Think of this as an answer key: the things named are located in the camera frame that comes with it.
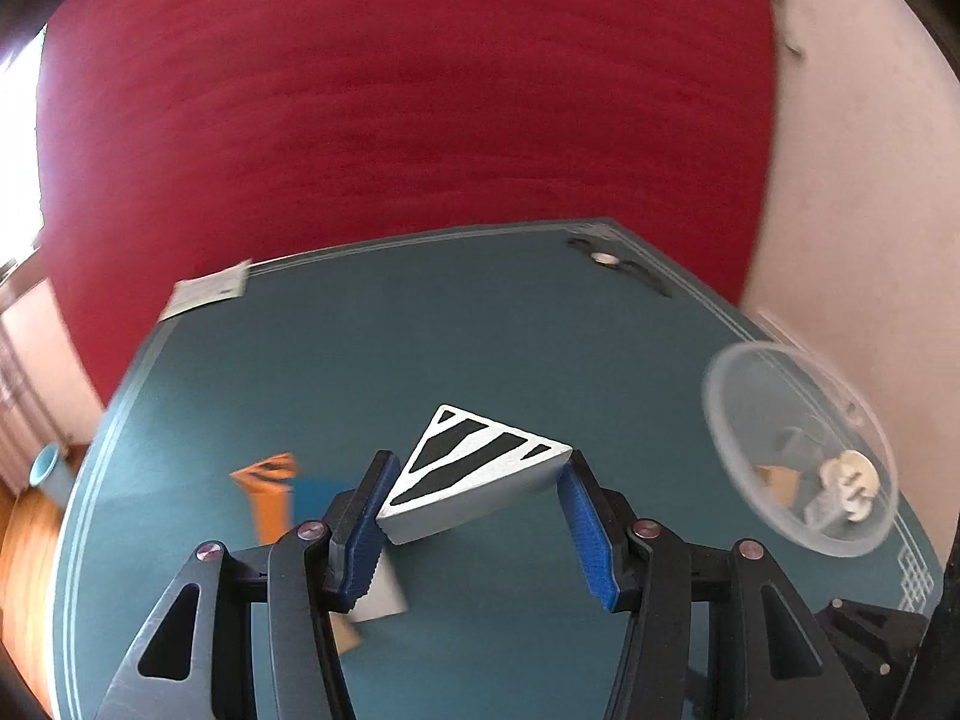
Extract white striped wedge block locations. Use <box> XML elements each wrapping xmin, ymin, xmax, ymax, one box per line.
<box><xmin>348</xmin><ymin>551</ymin><xmax>409</xmax><ymax>624</ymax></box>

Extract orange rectangular-face wedge block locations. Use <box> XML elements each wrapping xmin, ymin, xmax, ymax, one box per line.
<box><xmin>229</xmin><ymin>454</ymin><xmax>298</xmax><ymax>544</ymax></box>

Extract light wooden cube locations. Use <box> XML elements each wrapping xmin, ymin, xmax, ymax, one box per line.
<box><xmin>755</xmin><ymin>465</ymin><xmax>800</xmax><ymax>509</ymax></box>

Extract white ceramic cup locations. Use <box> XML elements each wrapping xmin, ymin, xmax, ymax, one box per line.
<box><xmin>818</xmin><ymin>450</ymin><xmax>880</xmax><ymax>523</ymax></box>

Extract white striped triangular block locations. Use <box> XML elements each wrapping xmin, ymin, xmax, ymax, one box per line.
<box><xmin>377</xmin><ymin>403</ymin><xmax>573</xmax><ymax>544</ymax></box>

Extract light wooden wedge block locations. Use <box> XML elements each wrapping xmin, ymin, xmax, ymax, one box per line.
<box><xmin>329</xmin><ymin>613</ymin><xmax>363</xmax><ymax>655</ymax></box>

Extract blue wedge block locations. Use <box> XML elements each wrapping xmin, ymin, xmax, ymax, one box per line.
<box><xmin>290</xmin><ymin>476</ymin><xmax>348</xmax><ymax>525</ymax></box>

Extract white power adapter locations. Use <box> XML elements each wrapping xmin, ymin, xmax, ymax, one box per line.
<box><xmin>804</xmin><ymin>488</ymin><xmax>848</xmax><ymax>532</ymax></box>

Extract clear plastic bowl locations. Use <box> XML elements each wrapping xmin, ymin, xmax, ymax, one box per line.
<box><xmin>701</xmin><ymin>341</ymin><xmax>900</xmax><ymax>559</ymax></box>

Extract light blue waste bin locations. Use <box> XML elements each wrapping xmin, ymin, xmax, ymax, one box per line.
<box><xmin>29</xmin><ymin>442</ymin><xmax>75</xmax><ymax>511</ymax></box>

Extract patterned curtain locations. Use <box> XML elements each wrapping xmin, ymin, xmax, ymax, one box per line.
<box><xmin>0</xmin><ymin>328</ymin><xmax>78</xmax><ymax>497</ymax></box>

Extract white paper leaflet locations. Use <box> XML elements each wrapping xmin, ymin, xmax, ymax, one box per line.
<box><xmin>158</xmin><ymin>260</ymin><xmax>251</xmax><ymax>322</ymax></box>

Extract window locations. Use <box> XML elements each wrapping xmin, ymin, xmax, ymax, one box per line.
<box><xmin>0</xmin><ymin>31</ymin><xmax>46</xmax><ymax>271</ymax></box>

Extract red quilted mattress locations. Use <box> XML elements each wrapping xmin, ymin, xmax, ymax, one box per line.
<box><xmin>37</xmin><ymin>0</ymin><xmax>775</xmax><ymax>398</ymax></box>

